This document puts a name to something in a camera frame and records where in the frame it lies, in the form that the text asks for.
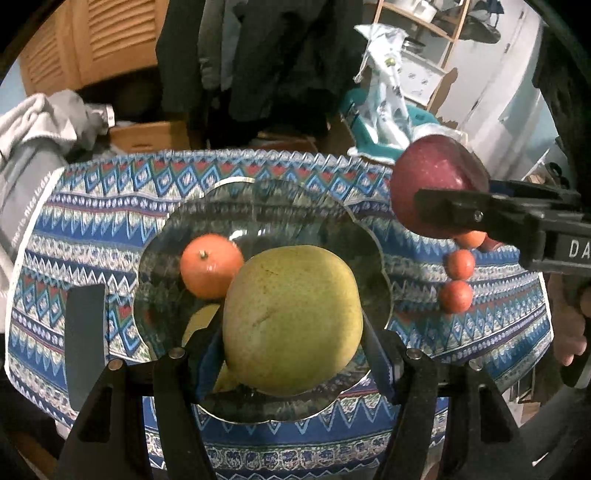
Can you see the grey garment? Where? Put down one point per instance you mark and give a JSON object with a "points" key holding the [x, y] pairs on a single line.
{"points": [[78, 120]]}

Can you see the white plastic crate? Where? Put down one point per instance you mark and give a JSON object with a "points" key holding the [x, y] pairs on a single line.
{"points": [[422, 78]]}

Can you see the red apple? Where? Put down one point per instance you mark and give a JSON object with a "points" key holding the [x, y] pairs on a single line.
{"points": [[429, 166]]}

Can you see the grey white clothes pile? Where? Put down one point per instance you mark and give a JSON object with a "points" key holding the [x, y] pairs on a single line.
{"points": [[23, 161]]}

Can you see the wooden drawer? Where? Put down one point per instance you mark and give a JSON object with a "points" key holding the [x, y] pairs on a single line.
{"points": [[147, 138]]}

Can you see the teal plastic basket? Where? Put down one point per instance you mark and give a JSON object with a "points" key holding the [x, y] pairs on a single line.
{"points": [[364, 134]]}

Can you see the blue patterned tablecloth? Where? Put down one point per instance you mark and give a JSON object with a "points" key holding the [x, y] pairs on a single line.
{"points": [[92, 221]]}

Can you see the olive hanging bag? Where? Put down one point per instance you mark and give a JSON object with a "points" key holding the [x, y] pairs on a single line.
{"points": [[482, 30]]}

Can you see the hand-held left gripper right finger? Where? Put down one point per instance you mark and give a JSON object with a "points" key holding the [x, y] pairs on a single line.
{"points": [[381, 364]]}

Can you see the grey jacket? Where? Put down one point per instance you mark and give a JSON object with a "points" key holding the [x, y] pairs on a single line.
{"points": [[217, 41]]}

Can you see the white cooking pot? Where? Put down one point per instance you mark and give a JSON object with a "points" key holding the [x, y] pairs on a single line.
{"points": [[415, 9]]}

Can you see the orange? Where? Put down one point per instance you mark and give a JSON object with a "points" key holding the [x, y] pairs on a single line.
{"points": [[211, 265], [471, 239]]}

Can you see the black coat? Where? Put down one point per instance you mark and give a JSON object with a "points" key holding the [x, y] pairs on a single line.
{"points": [[286, 60]]}

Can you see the wooden louvred wardrobe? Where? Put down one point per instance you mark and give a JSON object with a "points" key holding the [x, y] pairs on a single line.
{"points": [[92, 41]]}

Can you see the white rice bag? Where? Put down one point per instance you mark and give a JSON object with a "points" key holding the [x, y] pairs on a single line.
{"points": [[385, 83]]}

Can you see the small tangerine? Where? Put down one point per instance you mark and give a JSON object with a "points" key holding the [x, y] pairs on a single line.
{"points": [[455, 297], [459, 264]]}

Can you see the white door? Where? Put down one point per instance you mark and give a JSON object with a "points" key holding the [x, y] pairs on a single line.
{"points": [[508, 83]]}

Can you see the scalloped glass plate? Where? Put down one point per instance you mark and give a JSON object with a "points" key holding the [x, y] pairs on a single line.
{"points": [[286, 212]]}

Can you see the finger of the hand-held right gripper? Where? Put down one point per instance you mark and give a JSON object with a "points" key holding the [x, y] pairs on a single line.
{"points": [[452, 207]]}

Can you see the person's right hand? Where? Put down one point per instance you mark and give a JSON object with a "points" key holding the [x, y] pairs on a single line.
{"points": [[565, 323]]}

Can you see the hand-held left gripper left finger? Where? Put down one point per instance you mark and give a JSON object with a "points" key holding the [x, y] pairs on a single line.
{"points": [[210, 364]]}

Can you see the clear plastic bags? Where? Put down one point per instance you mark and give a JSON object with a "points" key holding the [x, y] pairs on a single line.
{"points": [[434, 131]]}

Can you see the yellow-green pear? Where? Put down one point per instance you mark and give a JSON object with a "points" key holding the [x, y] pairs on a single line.
{"points": [[291, 318]]}

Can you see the wooden shelf unit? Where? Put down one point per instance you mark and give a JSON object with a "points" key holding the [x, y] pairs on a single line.
{"points": [[455, 37]]}

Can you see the grey rectangular block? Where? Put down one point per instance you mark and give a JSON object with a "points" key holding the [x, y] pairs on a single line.
{"points": [[85, 341]]}

